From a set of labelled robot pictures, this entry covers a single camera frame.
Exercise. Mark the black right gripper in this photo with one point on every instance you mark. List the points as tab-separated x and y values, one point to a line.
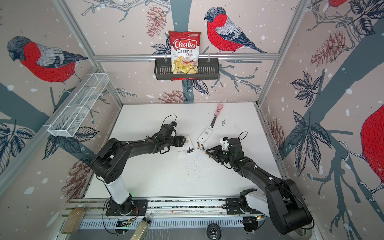
215	155

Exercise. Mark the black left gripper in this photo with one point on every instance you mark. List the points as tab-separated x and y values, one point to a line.
177	143

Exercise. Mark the white battery cover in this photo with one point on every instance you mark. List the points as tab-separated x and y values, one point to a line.
181	154

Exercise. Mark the white remote control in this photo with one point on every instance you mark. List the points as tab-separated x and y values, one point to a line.
189	145
204	136

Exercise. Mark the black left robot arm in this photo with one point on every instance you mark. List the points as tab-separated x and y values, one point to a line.
112	158

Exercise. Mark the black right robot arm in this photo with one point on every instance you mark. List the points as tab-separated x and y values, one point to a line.
286	206

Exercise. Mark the black round speaker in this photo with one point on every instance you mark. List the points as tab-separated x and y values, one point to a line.
213	232

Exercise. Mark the red cassava chips bag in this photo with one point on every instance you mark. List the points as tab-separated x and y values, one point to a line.
184	52

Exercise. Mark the beige grain filled bottle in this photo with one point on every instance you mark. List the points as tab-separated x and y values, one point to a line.
141	230

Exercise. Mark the brown grain filled bottle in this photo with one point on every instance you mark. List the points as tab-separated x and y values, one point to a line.
74	219

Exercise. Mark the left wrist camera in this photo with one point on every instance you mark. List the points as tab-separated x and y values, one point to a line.
173	124

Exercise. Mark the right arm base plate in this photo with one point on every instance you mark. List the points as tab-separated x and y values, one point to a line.
240	206

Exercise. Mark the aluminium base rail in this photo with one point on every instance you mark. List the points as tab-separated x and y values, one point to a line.
163	213

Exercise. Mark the black wire basket shelf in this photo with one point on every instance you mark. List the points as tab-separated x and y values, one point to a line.
203	69

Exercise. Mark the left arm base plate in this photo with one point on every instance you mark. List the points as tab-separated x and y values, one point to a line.
129	208

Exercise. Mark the white mesh wire tray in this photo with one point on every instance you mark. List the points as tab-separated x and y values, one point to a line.
81	101

